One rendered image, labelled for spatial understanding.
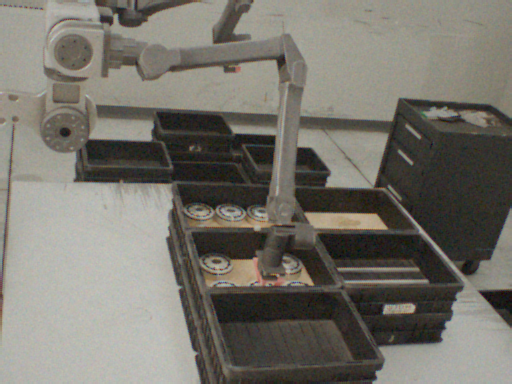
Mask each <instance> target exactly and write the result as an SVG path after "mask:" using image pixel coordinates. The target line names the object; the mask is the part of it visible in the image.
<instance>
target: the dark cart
mask: <svg viewBox="0 0 512 384"><path fill-rule="evenodd" d="M444 106H445V107H447V108H448V109H447V110H446V111H448V110H451V109H453V110H454V112H456V113H458V112H461V111H466V110H469V111H470V110H476V112H485V113H486V114H487V116H492V115H494V116H495V117H496V118H497V119H498V122H499V123H500V124H501V127H491V126H487V127H485V128H484V127H480V126H477V125H476V124H473V123H468V122H463V121H461V120H455V122H450V121H446V120H441V119H426V118H425V117H424V116H423V115H421V113H420V112H429V109H430V108H433V107H437V108H438V109H437V110H440V109H442V108H443V107H444ZM374 188H386V190H388V191H389V193H390V194H392V196H393V198H395V199H396V200H397V201H398V202H399V204H400V205H401V206H402V207H403V208H404V209H405V210H406V212H407V213H408V214H409V215H410V216H411V217H412V218H413V220H415V222H416V223H417V224H419V226H420V227H421V228H422V230H423V231H425V232H426V234H427V235H428V236H429V237H430V239H432V240H433V242H435V244H436V245H437V246H438V247H439V248H440V249H441V250H442V252H443V253H444V254H445V255H446V256H447V257H448V258H449V260H450V261H465V262H464V264H462V271H463V272H465V273H466V275H472V274H473V273H475V272H476V271H477V269H478V268H479V266H480V261H482V260H491V257H492V255H493V253H494V249H495V247H496V245H497V243H498V239H499V237H500V235H501V233H502V229H503V227H504V225H505V221H506V219H507V217H508V215H509V211H510V209H511V207H512V118H511V117H509V116H507V115H506V114H505V113H502V112H501V111H500V110H499V109H497V108H495V107H494V106H493V105H491V104H480V103H468V102H457V101H434V100H423V99H412V98H400V97H399V99H398V102H397V105H396V111H395V113H394V116H393V122H392V125H391V127H390V130H389V136H388V138H387V141H386V144H385V149H384V153H383V155H382V161H381V164H380V167H379V169H378V175H377V178H376V180H375V183H374Z"/></svg>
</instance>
